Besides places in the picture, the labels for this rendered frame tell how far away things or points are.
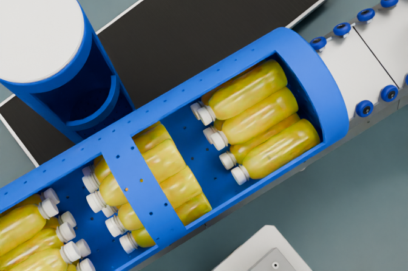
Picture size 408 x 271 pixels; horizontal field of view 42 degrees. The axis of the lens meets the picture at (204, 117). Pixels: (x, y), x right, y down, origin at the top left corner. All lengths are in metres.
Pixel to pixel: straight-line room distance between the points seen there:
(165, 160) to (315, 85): 0.33
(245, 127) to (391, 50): 0.50
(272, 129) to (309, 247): 1.09
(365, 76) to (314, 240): 1.00
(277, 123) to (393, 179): 1.20
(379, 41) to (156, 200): 0.76
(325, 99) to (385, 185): 1.31
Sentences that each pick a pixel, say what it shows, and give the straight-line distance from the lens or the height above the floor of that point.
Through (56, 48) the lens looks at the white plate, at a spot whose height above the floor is 1.04.
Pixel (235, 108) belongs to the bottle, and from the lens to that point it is 1.14.
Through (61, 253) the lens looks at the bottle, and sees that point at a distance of 1.14.
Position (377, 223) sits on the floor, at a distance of 2.32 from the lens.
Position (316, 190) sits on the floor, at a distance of 2.28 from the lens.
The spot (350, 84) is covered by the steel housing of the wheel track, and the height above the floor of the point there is 0.93.
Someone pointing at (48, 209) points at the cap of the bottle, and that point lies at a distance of 1.16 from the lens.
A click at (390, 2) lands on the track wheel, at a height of 0.98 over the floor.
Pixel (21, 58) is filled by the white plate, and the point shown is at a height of 1.04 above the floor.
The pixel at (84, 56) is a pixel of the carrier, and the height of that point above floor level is 0.98.
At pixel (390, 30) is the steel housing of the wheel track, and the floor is 0.93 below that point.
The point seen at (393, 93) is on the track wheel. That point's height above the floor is 0.97.
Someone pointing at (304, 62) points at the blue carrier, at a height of 1.23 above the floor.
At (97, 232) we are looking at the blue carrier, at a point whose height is 0.96.
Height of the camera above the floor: 2.22
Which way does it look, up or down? 75 degrees down
